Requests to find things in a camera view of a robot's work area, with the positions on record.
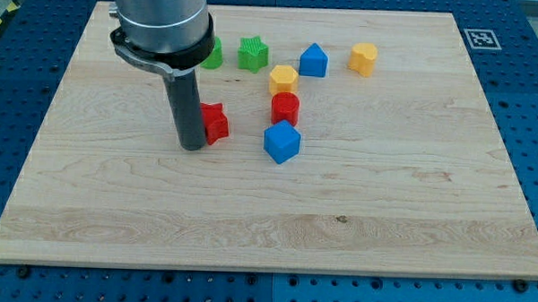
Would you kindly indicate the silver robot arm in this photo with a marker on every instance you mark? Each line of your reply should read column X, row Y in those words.
column 167, row 37

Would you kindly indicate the yellow heart block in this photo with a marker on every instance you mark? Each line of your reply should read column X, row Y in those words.
column 363, row 58

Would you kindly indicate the blue cube block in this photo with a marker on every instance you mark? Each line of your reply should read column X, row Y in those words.
column 282, row 141

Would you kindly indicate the red cylinder block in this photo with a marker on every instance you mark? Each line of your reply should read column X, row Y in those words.
column 285, row 106

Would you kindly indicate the red star block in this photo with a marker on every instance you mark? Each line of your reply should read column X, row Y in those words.
column 216, row 123

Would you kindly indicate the yellow hexagon block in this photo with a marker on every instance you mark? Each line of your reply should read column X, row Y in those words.
column 283, row 78

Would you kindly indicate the wooden board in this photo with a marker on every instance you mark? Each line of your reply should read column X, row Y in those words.
column 401, row 173

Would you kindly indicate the green star block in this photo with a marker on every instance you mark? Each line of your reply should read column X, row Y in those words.
column 253, row 54

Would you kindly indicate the blue triangle block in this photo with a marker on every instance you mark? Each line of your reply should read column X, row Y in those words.
column 313, row 62

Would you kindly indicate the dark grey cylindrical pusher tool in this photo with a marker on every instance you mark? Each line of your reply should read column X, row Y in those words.
column 185, row 104

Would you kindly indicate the green round block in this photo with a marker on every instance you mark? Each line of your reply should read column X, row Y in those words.
column 214, row 60

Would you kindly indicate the white fiducial marker tag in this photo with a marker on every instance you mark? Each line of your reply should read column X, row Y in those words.
column 481, row 39

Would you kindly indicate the black and yellow hazard tape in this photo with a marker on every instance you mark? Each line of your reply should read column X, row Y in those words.
column 7, row 15

